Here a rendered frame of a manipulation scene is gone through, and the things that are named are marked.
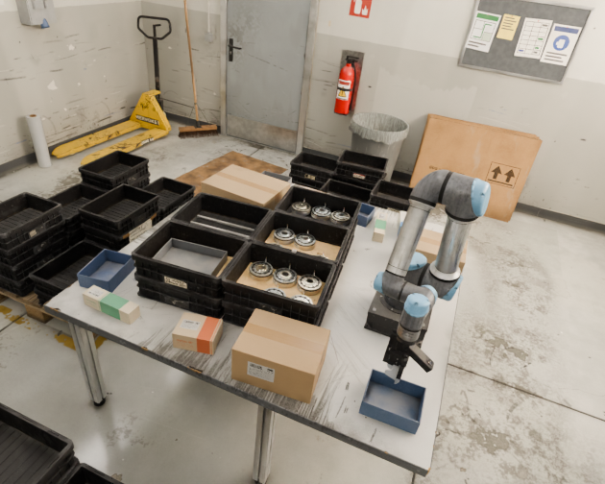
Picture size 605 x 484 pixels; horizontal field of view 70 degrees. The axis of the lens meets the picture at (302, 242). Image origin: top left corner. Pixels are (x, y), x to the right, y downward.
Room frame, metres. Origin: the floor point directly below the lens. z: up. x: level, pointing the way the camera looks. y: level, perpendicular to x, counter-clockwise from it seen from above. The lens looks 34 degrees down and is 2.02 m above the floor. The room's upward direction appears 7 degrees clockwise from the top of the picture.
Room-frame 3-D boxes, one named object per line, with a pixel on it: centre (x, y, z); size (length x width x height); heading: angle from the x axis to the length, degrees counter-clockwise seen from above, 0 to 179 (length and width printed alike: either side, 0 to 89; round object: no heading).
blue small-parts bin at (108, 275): (1.48, 0.85, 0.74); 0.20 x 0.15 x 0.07; 171
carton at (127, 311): (1.28, 0.75, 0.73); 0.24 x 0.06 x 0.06; 70
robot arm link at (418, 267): (1.45, -0.46, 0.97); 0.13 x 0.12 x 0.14; 61
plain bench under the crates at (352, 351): (1.77, 0.02, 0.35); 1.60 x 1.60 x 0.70; 72
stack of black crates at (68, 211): (2.43, 1.54, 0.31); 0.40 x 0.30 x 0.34; 162
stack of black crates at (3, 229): (2.05, 1.67, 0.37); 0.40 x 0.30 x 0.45; 162
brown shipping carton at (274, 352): (1.09, 0.03, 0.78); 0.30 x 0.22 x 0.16; 77
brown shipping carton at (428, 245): (1.86, -0.67, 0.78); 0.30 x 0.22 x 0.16; 73
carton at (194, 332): (1.18, 0.36, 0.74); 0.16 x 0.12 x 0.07; 85
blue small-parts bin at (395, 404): (0.98, -0.38, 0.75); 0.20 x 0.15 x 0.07; 73
